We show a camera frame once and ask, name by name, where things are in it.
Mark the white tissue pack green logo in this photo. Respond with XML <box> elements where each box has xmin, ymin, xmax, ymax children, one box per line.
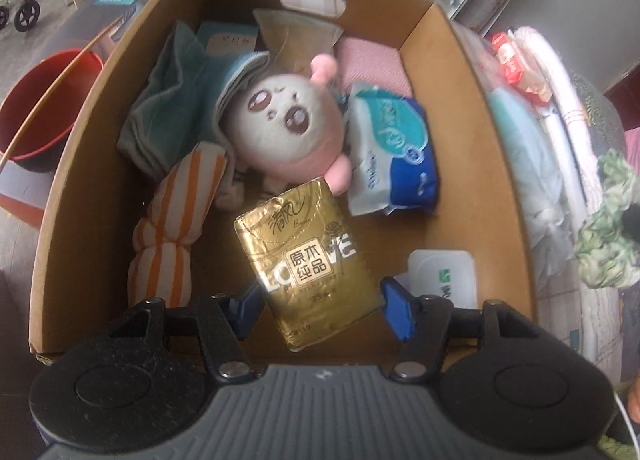
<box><xmin>395</xmin><ymin>250</ymin><xmax>480</xmax><ymax>309</ymax></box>

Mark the orange striped cloth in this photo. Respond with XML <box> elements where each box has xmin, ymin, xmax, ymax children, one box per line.
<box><xmin>127</xmin><ymin>141</ymin><xmax>243</xmax><ymax>308</ymax></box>

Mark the gold tissue pack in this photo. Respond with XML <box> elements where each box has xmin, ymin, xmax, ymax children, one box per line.
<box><xmin>234</xmin><ymin>178</ymin><xmax>384</xmax><ymax>352</ymax></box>

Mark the blue tissue pack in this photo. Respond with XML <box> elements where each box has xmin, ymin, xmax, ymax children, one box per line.
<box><xmin>344</xmin><ymin>82</ymin><xmax>439</xmax><ymax>216</ymax></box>

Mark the pink white plush toy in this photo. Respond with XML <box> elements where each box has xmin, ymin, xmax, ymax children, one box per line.
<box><xmin>221</xmin><ymin>54</ymin><xmax>352</xmax><ymax>198</ymax></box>

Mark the teal knitted towel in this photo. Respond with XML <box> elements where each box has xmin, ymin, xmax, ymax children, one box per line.
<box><xmin>117</xmin><ymin>21</ymin><xmax>270</xmax><ymax>183</ymax></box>

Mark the pink towel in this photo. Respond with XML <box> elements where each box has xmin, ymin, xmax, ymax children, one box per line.
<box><xmin>335</xmin><ymin>37</ymin><xmax>413</xmax><ymax>98</ymax></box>

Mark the beige paper packet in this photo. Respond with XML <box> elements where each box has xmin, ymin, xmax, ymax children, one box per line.
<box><xmin>253</xmin><ymin>9</ymin><xmax>343</xmax><ymax>77</ymax></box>

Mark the cardboard box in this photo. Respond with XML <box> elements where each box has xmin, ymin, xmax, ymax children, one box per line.
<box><xmin>28</xmin><ymin>0</ymin><xmax>539</xmax><ymax>366</ymax></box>

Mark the white and blue plastic bag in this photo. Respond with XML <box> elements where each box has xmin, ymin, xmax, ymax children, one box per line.
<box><xmin>488</xmin><ymin>87</ymin><xmax>574</xmax><ymax>276</ymax></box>

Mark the green white crumpled cloth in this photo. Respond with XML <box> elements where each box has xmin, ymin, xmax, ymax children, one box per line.
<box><xmin>575</xmin><ymin>150</ymin><xmax>639</xmax><ymax>289</ymax></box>

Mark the Philips product box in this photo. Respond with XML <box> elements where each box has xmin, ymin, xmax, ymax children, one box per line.
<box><xmin>1</xmin><ymin>0</ymin><xmax>149</xmax><ymax>228</ymax></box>

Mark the white folded quilt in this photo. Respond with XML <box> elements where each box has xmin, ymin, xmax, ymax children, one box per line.
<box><xmin>514</xmin><ymin>26</ymin><xmax>603</xmax><ymax>212</ymax></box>

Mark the red plastic bucket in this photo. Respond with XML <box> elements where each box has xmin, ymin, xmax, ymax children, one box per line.
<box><xmin>0</xmin><ymin>49</ymin><xmax>106</xmax><ymax>162</ymax></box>

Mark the green leaf pattern cushion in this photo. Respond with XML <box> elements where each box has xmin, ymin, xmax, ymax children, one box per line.
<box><xmin>570</xmin><ymin>73</ymin><xmax>627</xmax><ymax>157</ymax></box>

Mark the red wet wipes pack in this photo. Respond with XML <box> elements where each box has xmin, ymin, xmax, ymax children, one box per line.
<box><xmin>491</xmin><ymin>32</ymin><xmax>552</xmax><ymax>106</ymax></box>

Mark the wooden stick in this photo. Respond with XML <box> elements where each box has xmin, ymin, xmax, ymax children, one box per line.
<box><xmin>1</xmin><ymin>16</ymin><xmax>125</xmax><ymax>173</ymax></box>

